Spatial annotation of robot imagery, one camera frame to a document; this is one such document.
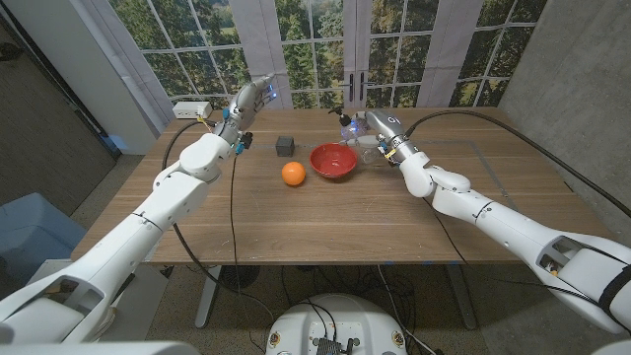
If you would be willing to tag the orange fruit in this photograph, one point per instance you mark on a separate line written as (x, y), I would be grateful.
(293, 173)

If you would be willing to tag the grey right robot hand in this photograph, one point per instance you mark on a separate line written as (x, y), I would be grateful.
(389, 128)

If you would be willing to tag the blue storage bin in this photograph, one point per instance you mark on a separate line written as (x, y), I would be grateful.
(34, 236)

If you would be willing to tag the clear pump dispenser bottle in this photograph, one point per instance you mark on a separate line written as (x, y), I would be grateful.
(355, 129)

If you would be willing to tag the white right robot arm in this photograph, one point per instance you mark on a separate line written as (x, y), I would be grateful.
(517, 232)

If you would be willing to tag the dark grey block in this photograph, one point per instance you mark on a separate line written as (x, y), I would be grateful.
(285, 147)

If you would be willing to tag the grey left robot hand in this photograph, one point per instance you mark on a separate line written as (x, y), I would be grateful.
(244, 106)

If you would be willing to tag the white floor platform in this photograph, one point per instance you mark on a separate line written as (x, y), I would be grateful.
(143, 305)

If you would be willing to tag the red bowl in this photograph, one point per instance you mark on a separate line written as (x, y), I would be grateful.
(333, 160)

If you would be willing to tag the white table leg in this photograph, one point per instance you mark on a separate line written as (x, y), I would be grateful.
(207, 296)
(463, 296)

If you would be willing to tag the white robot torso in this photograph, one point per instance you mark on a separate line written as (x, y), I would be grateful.
(335, 320)

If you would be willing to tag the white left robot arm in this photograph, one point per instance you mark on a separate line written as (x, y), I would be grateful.
(148, 222)

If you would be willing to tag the black round floor fan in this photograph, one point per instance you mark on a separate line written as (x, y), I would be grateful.
(240, 276)

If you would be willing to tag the white power strip box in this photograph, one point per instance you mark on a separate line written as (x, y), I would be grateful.
(189, 110)

